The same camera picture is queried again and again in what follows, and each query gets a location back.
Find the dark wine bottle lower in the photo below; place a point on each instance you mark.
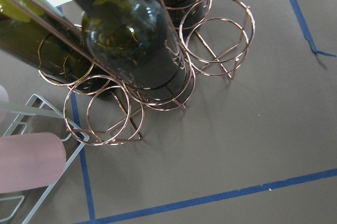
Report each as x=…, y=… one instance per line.
x=31, y=43

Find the pink cup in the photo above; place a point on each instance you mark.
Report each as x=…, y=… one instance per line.
x=30, y=161

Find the white wire cup rack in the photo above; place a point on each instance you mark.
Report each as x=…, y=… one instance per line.
x=66, y=201

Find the dark wine bottle upper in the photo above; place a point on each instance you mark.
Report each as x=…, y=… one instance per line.
x=134, y=41

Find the copper wire bottle rack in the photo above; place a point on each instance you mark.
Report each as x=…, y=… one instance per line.
x=130, y=100

